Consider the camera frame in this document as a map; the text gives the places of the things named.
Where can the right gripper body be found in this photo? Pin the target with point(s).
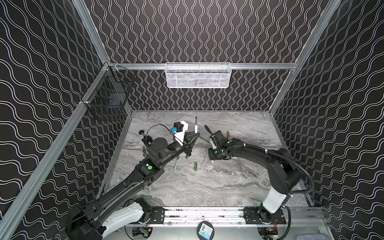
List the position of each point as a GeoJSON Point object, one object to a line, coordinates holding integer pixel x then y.
{"type": "Point", "coordinates": [215, 144]}

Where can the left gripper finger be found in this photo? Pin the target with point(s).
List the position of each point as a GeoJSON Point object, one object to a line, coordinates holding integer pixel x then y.
{"type": "Point", "coordinates": [191, 137]}
{"type": "Point", "coordinates": [188, 146]}

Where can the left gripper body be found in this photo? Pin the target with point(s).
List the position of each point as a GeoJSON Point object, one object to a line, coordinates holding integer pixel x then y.
{"type": "Point", "coordinates": [186, 146]}

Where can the pink pen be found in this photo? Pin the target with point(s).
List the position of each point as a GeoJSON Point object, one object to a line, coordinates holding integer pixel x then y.
{"type": "Point", "coordinates": [196, 124]}

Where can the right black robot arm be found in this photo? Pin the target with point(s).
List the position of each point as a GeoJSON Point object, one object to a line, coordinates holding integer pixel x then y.
{"type": "Point", "coordinates": [286, 176]}

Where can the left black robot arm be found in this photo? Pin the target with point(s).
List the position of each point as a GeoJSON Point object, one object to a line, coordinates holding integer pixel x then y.
{"type": "Point", "coordinates": [97, 220]}

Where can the light green pen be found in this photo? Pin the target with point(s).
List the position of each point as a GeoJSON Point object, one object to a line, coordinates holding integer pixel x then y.
{"type": "Point", "coordinates": [176, 163]}

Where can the small black clamp vise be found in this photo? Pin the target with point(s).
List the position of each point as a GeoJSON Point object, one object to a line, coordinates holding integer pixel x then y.
{"type": "Point", "coordinates": [147, 140]}

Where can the round black labelled disc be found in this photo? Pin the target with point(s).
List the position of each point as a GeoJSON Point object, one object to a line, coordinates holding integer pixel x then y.
{"type": "Point", "coordinates": [205, 231]}

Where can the grey cloth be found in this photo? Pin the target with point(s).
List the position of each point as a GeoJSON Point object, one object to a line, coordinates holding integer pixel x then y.
{"type": "Point", "coordinates": [313, 237]}

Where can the white wire mesh basket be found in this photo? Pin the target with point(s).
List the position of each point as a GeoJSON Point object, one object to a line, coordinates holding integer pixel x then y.
{"type": "Point", "coordinates": [198, 75]}

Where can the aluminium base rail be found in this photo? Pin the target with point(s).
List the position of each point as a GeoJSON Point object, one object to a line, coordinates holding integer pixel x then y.
{"type": "Point", "coordinates": [233, 217]}

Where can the black wire basket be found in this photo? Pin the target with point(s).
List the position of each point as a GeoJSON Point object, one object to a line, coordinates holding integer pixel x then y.
{"type": "Point", "coordinates": [108, 102]}

